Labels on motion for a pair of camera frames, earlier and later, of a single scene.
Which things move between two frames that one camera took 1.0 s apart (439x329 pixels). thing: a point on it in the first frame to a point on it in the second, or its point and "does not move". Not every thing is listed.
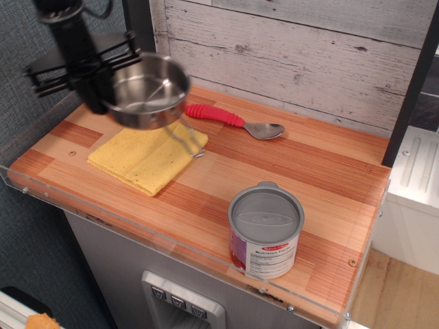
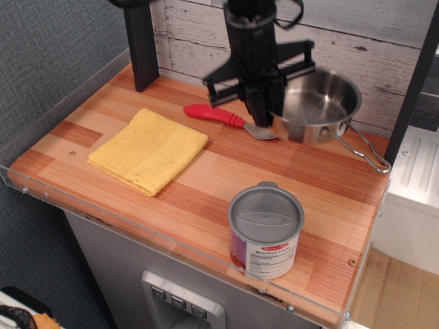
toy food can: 264,223 does not move
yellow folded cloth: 147,160 does not move
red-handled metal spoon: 258,130 does not move
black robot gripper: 85,62 to 254,54
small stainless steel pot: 150,90 to 319,107
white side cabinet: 407,226 does not move
